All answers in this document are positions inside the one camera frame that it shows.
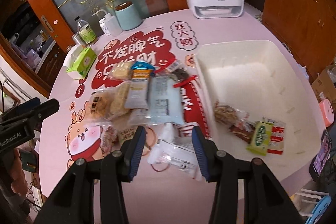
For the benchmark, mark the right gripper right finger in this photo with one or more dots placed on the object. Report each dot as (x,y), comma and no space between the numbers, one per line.
(205,151)

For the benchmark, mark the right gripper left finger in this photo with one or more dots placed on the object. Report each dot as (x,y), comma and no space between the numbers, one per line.
(133,154)

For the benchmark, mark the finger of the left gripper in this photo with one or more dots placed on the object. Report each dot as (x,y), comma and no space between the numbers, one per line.
(22,108)

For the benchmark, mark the beige cracker packet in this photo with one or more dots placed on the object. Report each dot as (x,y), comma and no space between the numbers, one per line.
(125,132)

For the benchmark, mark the white clear plastic packet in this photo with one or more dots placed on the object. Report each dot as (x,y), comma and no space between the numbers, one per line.
(174,148)

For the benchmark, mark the dried fruit mix packet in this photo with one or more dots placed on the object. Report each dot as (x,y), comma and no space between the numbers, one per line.
(229,115)

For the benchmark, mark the brown chocolate snack packet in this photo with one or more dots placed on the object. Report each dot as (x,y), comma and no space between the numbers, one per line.
(243,130)

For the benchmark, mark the orange pastry tray packet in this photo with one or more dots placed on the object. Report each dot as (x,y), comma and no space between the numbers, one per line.
(98,106)

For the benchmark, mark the green snack packet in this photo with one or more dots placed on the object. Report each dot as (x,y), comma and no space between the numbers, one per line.
(261,138)

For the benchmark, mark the white orange oat bar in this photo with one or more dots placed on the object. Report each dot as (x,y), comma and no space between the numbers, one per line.
(138,90)

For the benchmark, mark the large light blue bag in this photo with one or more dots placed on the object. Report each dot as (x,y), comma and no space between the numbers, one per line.
(165,105)

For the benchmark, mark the pale puffed snack packet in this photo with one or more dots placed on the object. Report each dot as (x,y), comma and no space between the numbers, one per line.
(117,107)

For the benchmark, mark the red cookies packet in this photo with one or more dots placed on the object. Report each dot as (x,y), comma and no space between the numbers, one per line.
(276,143)

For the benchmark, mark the pale biscuit packet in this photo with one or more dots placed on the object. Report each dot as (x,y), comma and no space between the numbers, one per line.
(121,71)

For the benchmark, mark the dark plum red packet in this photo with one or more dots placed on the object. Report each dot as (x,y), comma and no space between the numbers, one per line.
(177,72)

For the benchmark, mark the blue foil snack packet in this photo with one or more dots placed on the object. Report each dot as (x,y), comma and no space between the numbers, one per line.
(138,65)

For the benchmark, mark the person's left hand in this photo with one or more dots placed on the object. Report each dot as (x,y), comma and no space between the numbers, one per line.
(19,184)

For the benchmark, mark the green tissue box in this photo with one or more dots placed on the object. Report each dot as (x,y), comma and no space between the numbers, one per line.
(79,61)

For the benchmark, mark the white plastic storage bin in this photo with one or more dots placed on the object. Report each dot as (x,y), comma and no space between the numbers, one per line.
(263,79)

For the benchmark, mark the small metal tin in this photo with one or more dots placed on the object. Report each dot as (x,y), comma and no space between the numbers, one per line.
(78,40)

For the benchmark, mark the pink printed tablecloth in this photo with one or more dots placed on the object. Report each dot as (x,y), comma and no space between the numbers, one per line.
(171,196)

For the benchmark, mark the clear bottle green label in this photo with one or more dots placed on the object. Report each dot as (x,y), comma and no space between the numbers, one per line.
(85,30)

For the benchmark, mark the small white pill bottle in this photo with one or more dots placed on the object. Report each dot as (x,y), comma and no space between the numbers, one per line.
(104,27)

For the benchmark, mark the white squeeze bottle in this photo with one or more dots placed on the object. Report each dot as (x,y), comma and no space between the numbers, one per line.
(111,22)

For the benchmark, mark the teal cylindrical canister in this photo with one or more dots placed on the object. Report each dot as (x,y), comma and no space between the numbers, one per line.
(127,16)

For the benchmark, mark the pink plastic stool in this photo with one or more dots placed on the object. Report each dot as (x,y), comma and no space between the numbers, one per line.
(327,112)

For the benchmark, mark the cardboard box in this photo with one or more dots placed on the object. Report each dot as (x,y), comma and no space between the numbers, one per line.
(324,85)

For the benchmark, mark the wooden cabinet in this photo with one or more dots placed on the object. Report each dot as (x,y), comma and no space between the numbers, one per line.
(307,27)

